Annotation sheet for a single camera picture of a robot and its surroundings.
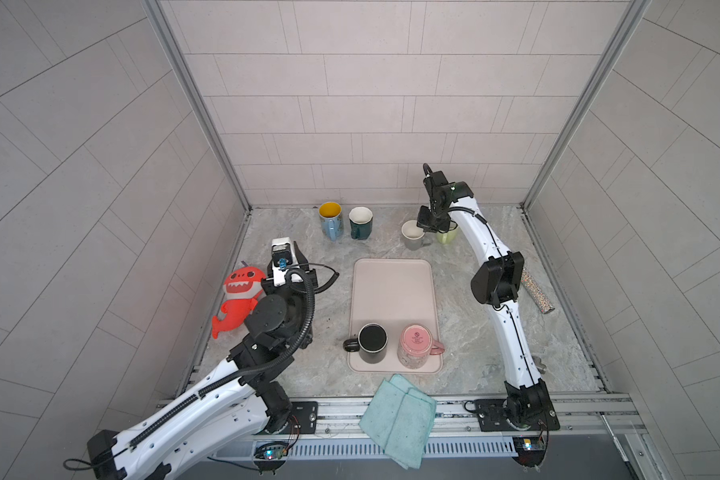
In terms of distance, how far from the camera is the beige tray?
806mm

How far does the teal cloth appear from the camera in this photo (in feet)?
2.19

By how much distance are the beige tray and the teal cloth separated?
0.06 metres
